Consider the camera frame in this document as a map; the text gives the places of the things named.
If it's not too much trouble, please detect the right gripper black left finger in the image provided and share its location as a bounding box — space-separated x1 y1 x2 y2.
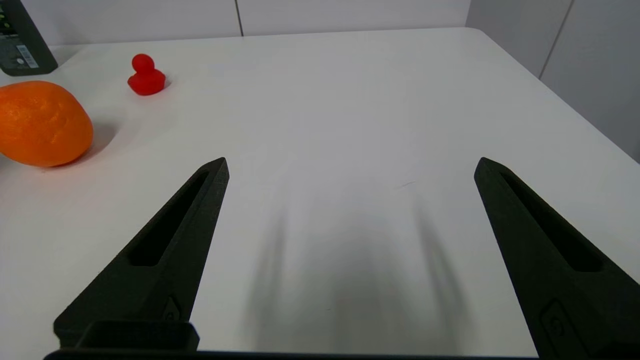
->
53 157 230 353

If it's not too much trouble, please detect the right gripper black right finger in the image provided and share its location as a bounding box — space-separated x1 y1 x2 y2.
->
473 157 640 360

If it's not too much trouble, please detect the red toy duck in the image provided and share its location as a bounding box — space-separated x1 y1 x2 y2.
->
127 53 167 96

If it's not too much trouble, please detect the orange fruit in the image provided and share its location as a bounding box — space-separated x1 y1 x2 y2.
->
0 81 94 168

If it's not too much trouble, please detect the dark green pump bottle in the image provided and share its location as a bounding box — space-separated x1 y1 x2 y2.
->
0 0 59 77

